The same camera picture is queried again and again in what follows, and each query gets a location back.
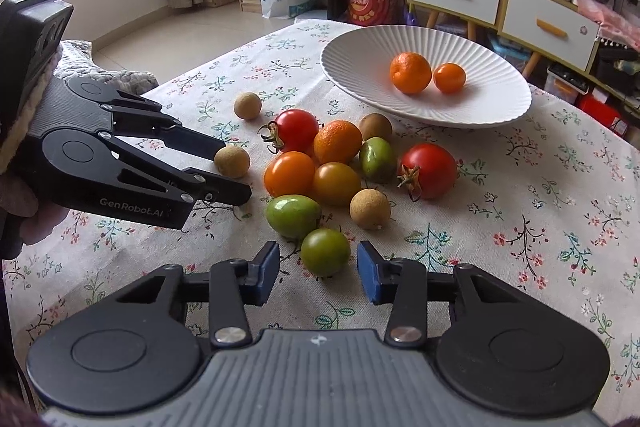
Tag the large red tomato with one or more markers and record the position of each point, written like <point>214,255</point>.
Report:
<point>427,171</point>

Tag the yellow-orange tomato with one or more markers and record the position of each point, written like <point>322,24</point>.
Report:
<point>335,184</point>

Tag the floral tablecloth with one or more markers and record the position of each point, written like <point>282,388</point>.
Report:
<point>550,204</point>

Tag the green tomato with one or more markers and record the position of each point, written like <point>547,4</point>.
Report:
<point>293,216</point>
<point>325,252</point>

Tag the brown longan fruit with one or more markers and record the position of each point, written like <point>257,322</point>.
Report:
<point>375,125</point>

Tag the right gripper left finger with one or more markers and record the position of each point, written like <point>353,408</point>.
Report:
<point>228,287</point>

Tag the red box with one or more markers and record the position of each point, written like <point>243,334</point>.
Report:
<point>604,114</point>

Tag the person's left hand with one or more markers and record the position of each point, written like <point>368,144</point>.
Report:
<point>24,217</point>

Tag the green-red tomato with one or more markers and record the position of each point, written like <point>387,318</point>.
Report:
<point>378,160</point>

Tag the red tomato with stem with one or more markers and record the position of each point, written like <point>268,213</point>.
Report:
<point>291,131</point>

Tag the low wooden tv cabinet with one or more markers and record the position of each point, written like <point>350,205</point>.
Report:
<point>616,64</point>

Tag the white ribbed plate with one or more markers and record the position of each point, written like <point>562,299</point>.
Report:
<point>495,92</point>

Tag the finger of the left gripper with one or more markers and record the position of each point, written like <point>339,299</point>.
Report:
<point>200,141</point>
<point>212,187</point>

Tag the large orange mandarin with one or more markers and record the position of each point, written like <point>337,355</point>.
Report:
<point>410,73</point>

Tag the tan longan fruit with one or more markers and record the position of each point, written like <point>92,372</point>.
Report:
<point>370,209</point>
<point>247,106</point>
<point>232,161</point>

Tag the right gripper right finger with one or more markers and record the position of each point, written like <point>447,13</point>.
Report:
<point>407,286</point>

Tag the small orange tomato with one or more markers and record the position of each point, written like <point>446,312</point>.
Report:
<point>449,78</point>

